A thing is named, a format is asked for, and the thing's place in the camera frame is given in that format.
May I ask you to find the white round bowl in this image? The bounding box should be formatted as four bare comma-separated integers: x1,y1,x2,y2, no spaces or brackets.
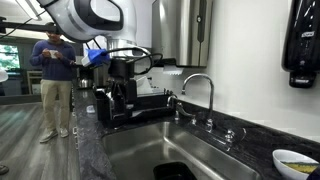
272,148,320,180

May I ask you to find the black square plastic bowl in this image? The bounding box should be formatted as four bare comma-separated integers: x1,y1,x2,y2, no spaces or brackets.
152,161,198,180

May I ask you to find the steel paper towel dispenser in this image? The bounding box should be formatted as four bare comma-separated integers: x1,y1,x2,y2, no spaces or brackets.
151,0,214,68

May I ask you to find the stainless steel sink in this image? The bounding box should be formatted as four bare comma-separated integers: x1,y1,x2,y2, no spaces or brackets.
100,120,263,180

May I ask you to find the small clear plastic lid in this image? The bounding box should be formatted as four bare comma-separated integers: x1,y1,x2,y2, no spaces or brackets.
85,104,97,114

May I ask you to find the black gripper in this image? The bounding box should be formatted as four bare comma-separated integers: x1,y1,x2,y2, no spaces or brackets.
107,57,138,111

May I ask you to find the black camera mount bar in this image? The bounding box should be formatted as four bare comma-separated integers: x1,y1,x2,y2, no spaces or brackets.
0,16,63,35

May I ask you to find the blue camera mount bracket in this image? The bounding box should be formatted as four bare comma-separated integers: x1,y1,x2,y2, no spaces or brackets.
84,48,112,67

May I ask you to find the black soap dispenser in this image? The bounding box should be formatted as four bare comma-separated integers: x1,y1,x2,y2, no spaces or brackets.
281,0,320,89

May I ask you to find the person in blue sweater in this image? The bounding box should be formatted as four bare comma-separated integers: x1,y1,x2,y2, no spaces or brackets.
29,22,77,144

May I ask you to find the steel cup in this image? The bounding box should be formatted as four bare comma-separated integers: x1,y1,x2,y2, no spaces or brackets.
77,75,95,90

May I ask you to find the yellow green sponge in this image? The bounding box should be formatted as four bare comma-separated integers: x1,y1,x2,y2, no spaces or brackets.
281,160,319,174

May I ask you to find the chrome faucet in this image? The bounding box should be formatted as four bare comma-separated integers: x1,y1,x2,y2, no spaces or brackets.
166,73,248,152

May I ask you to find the black utensil caddy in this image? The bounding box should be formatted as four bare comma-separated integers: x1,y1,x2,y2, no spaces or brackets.
93,87,116,129

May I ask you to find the white wooden shelf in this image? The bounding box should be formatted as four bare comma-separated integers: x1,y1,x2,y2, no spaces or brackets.
26,69,43,96

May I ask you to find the metal wire dish drainer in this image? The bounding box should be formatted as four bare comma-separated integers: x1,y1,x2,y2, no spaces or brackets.
109,84,176,123

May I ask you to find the white handheld device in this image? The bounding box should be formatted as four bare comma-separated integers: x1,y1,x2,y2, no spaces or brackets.
48,49,59,60

